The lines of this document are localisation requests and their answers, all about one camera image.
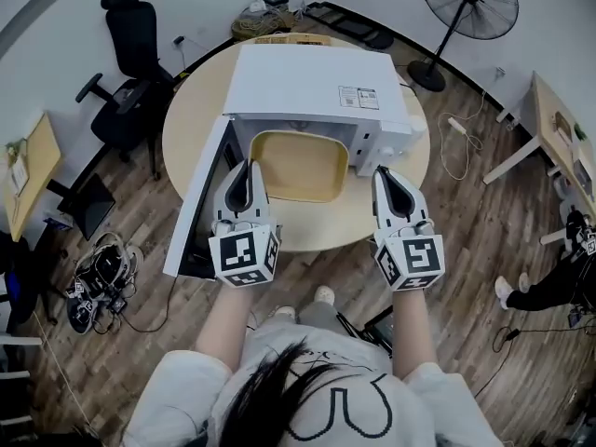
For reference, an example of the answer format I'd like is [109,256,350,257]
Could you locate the open cardboard box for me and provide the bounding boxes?
[551,110,576,148]

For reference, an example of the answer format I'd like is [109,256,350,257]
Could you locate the black floor mats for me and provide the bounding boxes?
[304,1,395,48]

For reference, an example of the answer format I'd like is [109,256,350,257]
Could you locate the black chair with blue item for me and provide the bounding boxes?
[0,230,58,335]

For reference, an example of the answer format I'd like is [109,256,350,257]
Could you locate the person's grey trousers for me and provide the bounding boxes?
[297,301,339,328]

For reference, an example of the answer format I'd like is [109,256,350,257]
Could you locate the small blue box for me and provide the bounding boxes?
[43,209,74,230]

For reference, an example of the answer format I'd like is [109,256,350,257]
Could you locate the person's right forearm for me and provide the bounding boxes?
[390,288,441,382]

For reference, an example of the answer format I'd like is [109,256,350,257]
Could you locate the black standing fan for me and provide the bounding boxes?
[406,0,521,94]

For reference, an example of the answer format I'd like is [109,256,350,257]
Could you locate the gripper equipment on floor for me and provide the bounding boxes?
[64,231,146,335]

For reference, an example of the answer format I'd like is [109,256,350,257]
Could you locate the black floor device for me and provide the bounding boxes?
[362,306,395,356]

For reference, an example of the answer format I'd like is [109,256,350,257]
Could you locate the person's white printed t-shirt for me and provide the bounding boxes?
[122,316,505,447]

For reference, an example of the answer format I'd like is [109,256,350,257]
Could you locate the wooden desk white legs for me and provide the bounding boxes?
[482,69,596,247]

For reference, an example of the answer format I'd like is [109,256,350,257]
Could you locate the beige plastic tray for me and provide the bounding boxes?
[248,129,351,203]

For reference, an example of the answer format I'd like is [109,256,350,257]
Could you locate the black office chair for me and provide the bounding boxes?
[74,0,176,182]

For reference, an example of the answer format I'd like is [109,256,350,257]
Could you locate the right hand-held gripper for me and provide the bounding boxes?
[370,165,446,293]

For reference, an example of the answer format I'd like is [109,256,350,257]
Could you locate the black square panel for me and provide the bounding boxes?
[57,171,117,242]

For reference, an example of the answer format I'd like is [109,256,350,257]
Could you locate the light wooden desk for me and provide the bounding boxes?
[1,111,63,243]

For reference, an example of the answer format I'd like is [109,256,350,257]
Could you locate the round wooden table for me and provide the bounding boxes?
[161,32,432,253]

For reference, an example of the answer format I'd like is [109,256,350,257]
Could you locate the white paper card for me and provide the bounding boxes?
[9,159,28,193]

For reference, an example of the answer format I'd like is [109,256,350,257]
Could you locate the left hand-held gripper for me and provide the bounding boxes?
[207,157,283,291]

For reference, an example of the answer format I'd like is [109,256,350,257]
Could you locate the person's left forearm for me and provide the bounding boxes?
[195,286,255,382]

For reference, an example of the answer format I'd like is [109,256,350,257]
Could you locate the white microwave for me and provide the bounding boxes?
[162,44,427,280]

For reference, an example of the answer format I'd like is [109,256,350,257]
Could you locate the pile of cables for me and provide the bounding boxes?
[230,4,300,43]

